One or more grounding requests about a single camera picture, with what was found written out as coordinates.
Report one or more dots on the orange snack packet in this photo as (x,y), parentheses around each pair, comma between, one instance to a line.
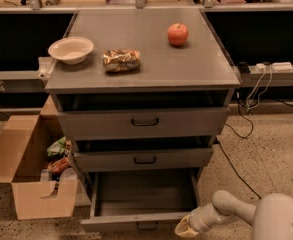
(58,166)

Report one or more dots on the red apple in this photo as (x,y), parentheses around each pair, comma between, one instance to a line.
(177,34)

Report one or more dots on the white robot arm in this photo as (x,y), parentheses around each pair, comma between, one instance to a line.
(270,219)

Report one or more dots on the white power strip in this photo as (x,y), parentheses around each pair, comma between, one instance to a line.
(278,67)

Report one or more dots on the grey bottom drawer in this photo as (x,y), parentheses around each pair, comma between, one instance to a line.
(142,200)

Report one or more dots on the shiny snack bag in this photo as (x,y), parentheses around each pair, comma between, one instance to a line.
(121,60)

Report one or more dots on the green snack packet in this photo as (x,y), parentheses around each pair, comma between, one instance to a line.
(57,148)

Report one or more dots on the grey middle drawer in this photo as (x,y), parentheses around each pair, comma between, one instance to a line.
(143,159)

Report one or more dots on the grey drawer cabinet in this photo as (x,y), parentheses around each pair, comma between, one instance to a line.
(193,75)

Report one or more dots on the grey top drawer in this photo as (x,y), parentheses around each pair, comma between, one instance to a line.
(143,123)

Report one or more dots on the open cardboard box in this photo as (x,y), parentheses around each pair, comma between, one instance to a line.
(23,156)

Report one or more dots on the grey drawer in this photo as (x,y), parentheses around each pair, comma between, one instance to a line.
(143,123)
(142,200)
(143,159)

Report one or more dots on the white bowl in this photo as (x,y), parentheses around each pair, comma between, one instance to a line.
(71,50)

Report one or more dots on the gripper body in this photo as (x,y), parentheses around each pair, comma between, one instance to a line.
(197,220)

